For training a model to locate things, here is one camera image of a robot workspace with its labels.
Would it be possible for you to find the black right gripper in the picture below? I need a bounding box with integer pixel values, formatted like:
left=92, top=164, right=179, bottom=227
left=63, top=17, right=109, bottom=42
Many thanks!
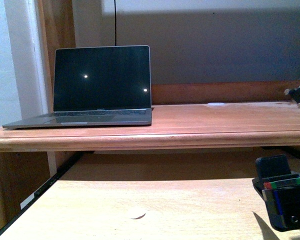
left=252, top=154, right=300, bottom=232

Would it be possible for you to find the wooden desk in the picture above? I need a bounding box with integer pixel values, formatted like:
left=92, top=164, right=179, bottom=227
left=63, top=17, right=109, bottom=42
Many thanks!
left=0, top=80, right=300, bottom=229

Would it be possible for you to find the white round desk sticker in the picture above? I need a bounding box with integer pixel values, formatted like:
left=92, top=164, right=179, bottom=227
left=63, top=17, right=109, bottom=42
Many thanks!
left=207, top=102, right=226, bottom=107

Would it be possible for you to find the wooden keyboard tray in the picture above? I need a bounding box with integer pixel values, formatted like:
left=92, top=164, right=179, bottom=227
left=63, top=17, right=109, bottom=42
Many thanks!
left=0, top=148, right=300, bottom=240

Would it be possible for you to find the grey open laptop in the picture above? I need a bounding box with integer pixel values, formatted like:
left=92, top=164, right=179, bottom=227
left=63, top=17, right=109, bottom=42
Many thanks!
left=3, top=45, right=152, bottom=130

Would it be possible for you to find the black hanging wall cable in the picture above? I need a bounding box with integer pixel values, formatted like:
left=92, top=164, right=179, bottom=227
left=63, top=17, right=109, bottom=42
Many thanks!
left=113, top=0, right=118, bottom=47

